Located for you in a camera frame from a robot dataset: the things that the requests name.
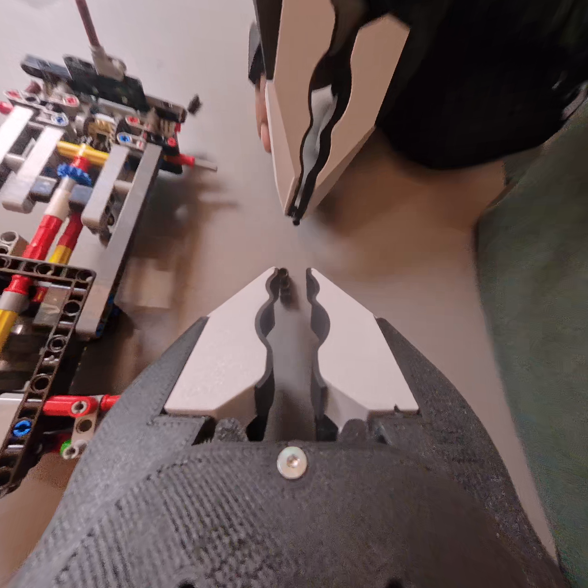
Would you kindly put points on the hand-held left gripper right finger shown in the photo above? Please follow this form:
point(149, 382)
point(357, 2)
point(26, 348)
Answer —
point(363, 367)

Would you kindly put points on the black lego connector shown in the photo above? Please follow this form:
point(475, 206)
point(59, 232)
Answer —
point(284, 287)

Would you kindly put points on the person's green clothing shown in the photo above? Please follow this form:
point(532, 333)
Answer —
point(533, 321)

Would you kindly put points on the dark red rod with grey end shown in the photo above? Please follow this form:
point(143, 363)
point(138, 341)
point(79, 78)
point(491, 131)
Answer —
point(87, 27)

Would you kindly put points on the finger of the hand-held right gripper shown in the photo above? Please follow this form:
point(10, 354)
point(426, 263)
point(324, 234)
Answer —
point(372, 78)
point(294, 55)

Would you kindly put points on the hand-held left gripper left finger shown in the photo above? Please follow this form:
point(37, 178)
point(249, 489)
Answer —
point(220, 363)

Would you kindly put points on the person's right hand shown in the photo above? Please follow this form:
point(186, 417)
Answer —
point(263, 121)

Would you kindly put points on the lego car chassis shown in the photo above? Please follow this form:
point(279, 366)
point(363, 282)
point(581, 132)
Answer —
point(115, 183)

